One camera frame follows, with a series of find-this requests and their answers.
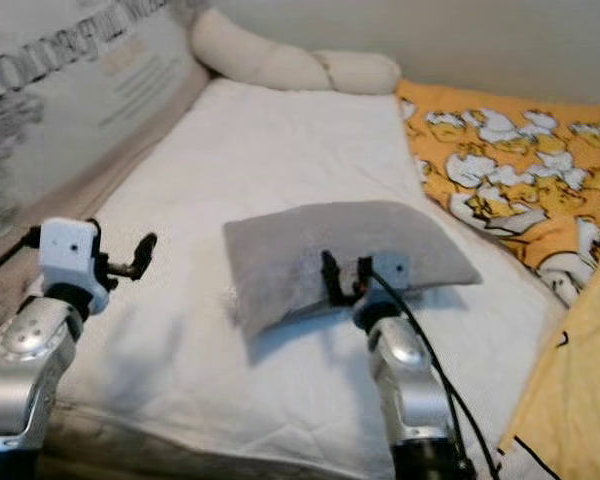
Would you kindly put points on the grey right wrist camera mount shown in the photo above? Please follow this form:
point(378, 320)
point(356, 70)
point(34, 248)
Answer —
point(395, 270)

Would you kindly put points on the yellow orange cartoon duvet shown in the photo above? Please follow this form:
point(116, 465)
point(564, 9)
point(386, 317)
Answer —
point(510, 150)

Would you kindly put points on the grey pillow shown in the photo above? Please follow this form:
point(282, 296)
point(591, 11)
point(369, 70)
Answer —
point(290, 250)

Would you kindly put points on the white quilted mattress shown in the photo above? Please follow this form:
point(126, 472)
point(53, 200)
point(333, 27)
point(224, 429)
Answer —
point(280, 150)

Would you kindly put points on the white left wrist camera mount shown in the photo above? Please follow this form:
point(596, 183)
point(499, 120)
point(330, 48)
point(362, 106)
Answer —
point(68, 250)

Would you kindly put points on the cream knotted bolster pillow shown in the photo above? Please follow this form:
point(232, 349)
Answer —
point(260, 55)

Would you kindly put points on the printed grey padded headboard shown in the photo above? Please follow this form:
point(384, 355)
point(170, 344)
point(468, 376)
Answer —
point(100, 100)

